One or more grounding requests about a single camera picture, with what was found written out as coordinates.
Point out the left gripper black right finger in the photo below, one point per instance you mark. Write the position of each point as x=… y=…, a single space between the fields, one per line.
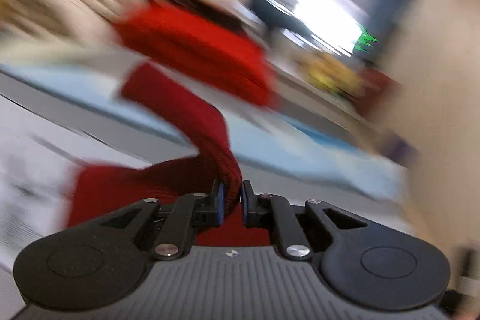
x=366 y=263

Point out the light blue blanket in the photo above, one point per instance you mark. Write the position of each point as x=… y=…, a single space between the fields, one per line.
x=274 y=142

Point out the yellow plush toy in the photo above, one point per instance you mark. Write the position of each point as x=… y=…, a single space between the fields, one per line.
x=330 y=75

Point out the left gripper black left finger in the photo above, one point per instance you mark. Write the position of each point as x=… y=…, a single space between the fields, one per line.
x=100 y=262

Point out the dark red bag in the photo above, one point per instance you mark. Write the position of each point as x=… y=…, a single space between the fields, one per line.
x=376 y=86

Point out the grey bed sheet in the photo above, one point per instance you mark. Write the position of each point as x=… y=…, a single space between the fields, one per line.
x=46 y=141

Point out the red knitted sweater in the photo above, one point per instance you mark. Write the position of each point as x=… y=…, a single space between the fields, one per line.
x=172 y=37

